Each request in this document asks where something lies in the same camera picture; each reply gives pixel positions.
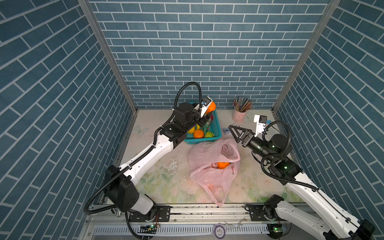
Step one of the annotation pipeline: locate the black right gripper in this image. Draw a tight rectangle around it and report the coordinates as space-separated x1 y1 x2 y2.
231 124 276 165

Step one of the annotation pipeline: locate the green pepper fruit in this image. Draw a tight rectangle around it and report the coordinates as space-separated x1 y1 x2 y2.
205 131 215 138

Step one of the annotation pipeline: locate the yellow lemon fruit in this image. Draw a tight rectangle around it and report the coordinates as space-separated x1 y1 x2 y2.
188 127 196 134

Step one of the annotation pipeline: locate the pink plastic bag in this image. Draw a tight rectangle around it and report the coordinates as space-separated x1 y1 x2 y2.
188 138 241 207

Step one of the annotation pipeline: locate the orange tangerine fruit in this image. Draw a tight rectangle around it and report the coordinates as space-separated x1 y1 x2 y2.
193 129 205 139

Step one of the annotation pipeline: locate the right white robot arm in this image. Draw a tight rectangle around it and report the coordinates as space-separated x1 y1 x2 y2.
229 121 375 240

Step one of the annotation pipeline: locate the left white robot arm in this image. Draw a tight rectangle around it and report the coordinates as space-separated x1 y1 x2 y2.
103 97 216 216

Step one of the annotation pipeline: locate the orange fruit in bag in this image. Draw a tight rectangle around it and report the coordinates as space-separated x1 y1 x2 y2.
217 162 231 170

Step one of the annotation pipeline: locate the pink metal pencil bucket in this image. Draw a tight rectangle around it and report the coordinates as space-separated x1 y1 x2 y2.
232 109 246 123

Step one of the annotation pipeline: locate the light blue stapler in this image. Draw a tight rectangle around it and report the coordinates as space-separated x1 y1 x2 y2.
223 128 231 135

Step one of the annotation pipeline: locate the teal plastic basket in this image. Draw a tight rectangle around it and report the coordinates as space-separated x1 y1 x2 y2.
185 110 222 145

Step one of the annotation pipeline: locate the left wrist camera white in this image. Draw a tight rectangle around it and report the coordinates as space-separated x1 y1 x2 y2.
200 96 213 118

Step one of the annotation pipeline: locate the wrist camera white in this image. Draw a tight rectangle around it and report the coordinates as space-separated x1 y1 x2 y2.
254 115 268 137
200 96 213 118

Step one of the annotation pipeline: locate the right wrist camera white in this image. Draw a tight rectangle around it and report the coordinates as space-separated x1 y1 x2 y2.
254 115 268 137

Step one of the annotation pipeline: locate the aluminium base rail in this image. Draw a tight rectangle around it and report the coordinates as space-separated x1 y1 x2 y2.
86 203 334 232

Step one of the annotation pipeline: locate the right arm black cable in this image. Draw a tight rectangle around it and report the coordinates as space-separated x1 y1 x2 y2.
260 120 320 193

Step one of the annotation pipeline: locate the right corner aluminium post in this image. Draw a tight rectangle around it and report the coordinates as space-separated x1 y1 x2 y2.
272 0 341 115

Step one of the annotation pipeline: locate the corner aluminium post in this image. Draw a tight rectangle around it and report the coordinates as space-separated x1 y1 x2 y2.
272 0 341 115
78 0 138 115

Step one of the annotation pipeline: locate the left corner aluminium post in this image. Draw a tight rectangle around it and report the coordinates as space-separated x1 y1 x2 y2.
78 0 138 115

